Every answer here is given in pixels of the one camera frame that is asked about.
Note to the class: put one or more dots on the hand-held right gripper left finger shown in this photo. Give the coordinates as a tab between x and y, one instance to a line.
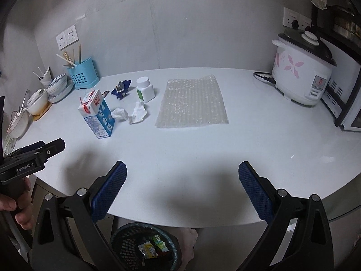
108	194

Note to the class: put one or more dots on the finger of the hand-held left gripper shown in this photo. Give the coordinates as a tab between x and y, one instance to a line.
53	148
25	151

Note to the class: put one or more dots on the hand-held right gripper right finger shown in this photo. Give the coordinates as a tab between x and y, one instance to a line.
255	192

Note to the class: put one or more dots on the black mesh waste bin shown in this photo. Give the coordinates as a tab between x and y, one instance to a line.
127	240

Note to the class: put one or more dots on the yellow snack wrapper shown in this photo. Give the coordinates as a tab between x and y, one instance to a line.
146	249

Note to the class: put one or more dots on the small green box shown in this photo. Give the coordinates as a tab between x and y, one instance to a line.
159	242

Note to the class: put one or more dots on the blue cookie wrapper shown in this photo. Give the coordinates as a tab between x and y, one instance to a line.
121	90

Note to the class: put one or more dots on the person's left hand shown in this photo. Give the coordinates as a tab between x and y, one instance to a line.
25	211

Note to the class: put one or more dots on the green patterned dish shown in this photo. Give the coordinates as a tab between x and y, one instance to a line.
8	145

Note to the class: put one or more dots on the white ceramic bowl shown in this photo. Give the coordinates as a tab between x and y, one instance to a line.
19	127

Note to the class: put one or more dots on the wooden trivet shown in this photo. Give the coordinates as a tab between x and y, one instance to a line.
42	115

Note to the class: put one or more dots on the large white bowl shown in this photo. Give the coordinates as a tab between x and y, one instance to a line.
38	107

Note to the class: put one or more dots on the blue rimmed plate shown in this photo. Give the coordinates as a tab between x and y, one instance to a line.
59	99

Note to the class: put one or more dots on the blue and white milk carton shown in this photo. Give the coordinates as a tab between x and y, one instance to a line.
98	118

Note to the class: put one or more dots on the dark rimmed white bowl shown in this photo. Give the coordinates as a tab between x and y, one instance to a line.
33	96

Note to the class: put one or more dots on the stacked bowls and plates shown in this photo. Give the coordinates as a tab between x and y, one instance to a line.
69	89

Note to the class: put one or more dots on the blue patterned bowl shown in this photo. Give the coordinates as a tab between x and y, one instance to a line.
57	86

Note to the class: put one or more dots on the white paper cup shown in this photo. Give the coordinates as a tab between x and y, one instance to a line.
46	80

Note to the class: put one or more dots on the white straw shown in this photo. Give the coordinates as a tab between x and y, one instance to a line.
37	75
41	72

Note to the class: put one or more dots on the blue plastic utensil holder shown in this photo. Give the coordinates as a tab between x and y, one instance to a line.
84	76

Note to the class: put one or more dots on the crumpled white tissue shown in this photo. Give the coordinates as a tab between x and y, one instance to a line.
135	115

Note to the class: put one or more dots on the bundle of wooden chopsticks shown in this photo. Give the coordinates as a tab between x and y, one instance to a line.
67	58

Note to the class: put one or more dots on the white pill bottle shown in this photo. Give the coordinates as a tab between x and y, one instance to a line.
146	91

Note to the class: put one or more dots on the clear bubble wrap sheet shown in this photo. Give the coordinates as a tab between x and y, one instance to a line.
191	101

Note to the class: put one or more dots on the white floral rice cooker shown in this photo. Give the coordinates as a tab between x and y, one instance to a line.
299	70

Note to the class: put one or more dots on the white toaster oven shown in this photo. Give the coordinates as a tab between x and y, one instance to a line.
347	96

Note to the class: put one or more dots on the black power plug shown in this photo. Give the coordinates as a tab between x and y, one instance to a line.
295	24

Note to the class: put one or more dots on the black metal shelf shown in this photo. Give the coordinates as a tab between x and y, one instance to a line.
321	19

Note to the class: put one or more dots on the metal pot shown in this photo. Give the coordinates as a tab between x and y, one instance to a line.
347	28

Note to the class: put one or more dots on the white wall socket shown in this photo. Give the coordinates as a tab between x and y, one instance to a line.
305	22
289	15
61	41
72	34

